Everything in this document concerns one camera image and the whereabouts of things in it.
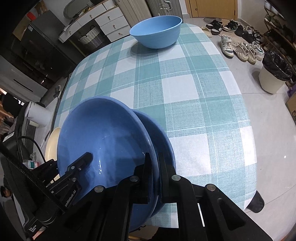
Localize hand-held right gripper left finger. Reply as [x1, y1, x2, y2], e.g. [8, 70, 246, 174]
[63, 152, 155, 241]

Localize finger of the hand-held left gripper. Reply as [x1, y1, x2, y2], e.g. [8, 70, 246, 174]
[37, 159, 59, 184]
[66, 152, 93, 180]

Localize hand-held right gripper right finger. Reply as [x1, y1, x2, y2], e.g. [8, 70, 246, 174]
[158, 153, 274, 241]

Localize cream plate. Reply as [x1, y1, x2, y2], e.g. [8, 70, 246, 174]
[45, 127, 62, 161]

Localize small blue bowl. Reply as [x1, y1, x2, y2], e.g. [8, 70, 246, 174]
[57, 97, 160, 232]

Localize large blue bowl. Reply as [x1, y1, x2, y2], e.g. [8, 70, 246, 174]
[133, 110, 176, 218]

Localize medium blue bowl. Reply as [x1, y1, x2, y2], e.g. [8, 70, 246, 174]
[129, 15, 183, 49]

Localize plastic bottle green red label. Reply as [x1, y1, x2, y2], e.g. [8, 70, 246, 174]
[23, 159, 40, 170]

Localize white kettle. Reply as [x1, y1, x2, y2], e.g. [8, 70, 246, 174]
[24, 101, 52, 127]

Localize teal checked tablecloth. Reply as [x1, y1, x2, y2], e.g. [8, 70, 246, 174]
[54, 23, 258, 232]

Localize black table leg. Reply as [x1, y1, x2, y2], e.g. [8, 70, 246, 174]
[245, 192, 265, 214]

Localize tall black cabinet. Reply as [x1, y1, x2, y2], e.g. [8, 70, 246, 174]
[0, 42, 79, 87]

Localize white cabinet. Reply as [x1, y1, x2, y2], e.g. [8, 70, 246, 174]
[0, 56, 50, 102]

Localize woven laundry basket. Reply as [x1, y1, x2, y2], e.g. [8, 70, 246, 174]
[78, 26, 103, 52]

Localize dark refrigerator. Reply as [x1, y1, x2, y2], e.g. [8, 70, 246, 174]
[13, 10, 65, 61]

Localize white drawer desk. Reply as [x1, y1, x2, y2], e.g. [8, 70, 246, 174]
[58, 0, 132, 44]

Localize white trash bin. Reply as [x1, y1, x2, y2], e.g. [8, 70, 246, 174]
[258, 50, 293, 94]

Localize brown cardboard carton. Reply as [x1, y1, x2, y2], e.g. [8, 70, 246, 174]
[285, 93, 296, 123]

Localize grey oval mirror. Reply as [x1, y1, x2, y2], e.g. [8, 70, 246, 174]
[62, 0, 82, 20]

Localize scattered sneakers group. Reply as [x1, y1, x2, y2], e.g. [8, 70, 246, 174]
[201, 19, 265, 65]

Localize beige suitcase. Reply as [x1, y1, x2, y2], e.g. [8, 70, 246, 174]
[118, 0, 151, 26]

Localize silver suitcase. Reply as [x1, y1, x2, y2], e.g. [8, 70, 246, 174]
[148, 0, 183, 18]

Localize wooden door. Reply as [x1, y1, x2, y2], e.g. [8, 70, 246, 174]
[188, 0, 236, 18]

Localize wooden shoe rack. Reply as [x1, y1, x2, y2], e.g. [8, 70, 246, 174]
[264, 0, 296, 84]

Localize rows of assorted shoes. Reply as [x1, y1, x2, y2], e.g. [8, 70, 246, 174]
[264, 5, 296, 58]

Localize black cable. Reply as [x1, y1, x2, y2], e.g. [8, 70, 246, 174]
[17, 136, 48, 163]

